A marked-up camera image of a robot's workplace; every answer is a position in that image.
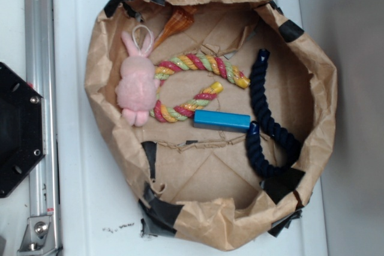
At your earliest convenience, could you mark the blue rectangular block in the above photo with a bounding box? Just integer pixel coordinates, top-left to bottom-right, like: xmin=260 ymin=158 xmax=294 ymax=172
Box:
xmin=193 ymin=110 xmax=251 ymax=133

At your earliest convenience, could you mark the brown paper bag bin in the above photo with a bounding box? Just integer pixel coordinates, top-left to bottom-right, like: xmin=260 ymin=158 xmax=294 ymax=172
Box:
xmin=85 ymin=0 xmax=337 ymax=251

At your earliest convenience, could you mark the pink plush bunny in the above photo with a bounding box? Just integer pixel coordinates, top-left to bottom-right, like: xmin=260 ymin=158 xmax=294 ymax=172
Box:
xmin=115 ymin=25 xmax=160 ymax=127

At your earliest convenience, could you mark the orange spiral seashell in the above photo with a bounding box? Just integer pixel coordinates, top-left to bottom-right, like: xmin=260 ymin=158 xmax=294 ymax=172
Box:
xmin=154 ymin=5 xmax=197 ymax=49

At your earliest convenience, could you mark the multicolour twisted rope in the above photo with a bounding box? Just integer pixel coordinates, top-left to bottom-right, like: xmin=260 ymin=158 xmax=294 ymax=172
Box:
xmin=149 ymin=53 xmax=251 ymax=124

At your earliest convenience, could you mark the dark navy twisted rope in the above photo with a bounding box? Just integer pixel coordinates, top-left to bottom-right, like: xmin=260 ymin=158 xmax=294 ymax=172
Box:
xmin=245 ymin=49 xmax=302 ymax=179

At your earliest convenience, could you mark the aluminium extrusion rail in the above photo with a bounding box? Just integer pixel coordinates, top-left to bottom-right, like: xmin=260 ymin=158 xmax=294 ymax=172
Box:
xmin=25 ymin=0 xmax=60 ymax=216

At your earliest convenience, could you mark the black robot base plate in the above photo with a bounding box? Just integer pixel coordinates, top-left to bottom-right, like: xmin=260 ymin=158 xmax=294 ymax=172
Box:
xmin=0 ymin=62 xmax=44 ymax=198

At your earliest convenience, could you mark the metal corner bracket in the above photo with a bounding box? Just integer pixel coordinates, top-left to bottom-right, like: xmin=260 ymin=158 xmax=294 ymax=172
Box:
xmin=17 ymin=215 xmax=61 ymax=255

